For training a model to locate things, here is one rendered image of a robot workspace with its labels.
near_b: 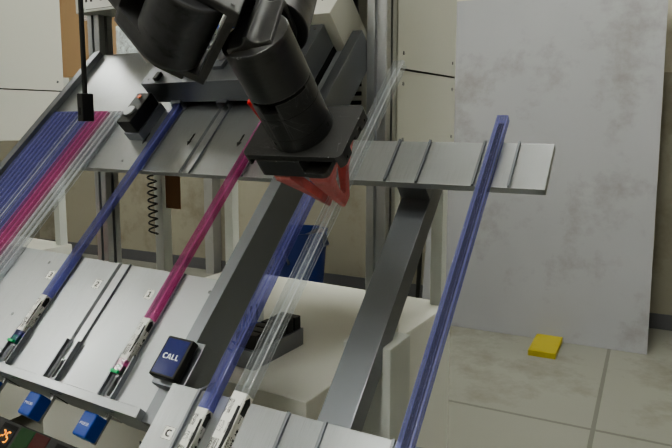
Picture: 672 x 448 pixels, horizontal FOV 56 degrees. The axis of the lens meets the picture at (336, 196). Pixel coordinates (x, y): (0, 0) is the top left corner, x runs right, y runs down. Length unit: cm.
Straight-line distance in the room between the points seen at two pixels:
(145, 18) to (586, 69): 297
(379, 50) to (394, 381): 60
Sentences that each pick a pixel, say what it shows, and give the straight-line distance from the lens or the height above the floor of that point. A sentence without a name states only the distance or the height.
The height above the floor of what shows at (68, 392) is 73.
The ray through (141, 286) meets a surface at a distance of 96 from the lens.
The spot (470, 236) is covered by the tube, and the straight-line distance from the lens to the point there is 68.
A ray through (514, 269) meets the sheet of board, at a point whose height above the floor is 32.
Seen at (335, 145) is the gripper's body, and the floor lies 105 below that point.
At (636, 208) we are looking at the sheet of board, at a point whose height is 66.
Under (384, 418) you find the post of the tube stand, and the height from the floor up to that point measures 74.
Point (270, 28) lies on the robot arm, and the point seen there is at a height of 114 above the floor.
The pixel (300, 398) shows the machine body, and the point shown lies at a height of 62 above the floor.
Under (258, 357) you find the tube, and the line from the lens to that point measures 55.
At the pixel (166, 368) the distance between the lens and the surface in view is 78.
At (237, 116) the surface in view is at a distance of 111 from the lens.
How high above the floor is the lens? 107
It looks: 7 degrees down
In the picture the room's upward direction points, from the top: straight up
